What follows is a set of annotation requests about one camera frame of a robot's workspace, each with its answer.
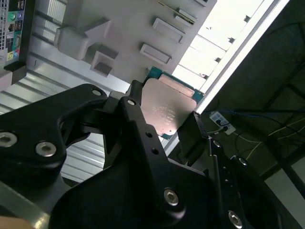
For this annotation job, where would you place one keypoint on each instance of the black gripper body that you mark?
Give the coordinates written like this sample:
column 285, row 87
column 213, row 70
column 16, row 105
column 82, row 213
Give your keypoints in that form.
column 107, row 202

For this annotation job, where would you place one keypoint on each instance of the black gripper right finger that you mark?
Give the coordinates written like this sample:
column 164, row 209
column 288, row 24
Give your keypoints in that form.
column 190, row 138

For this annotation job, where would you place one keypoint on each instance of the silver CPU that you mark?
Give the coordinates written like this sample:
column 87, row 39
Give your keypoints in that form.
column 164, row 107

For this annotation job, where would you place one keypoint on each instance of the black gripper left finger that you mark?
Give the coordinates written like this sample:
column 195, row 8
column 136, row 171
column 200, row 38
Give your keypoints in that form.
column 145, row 155

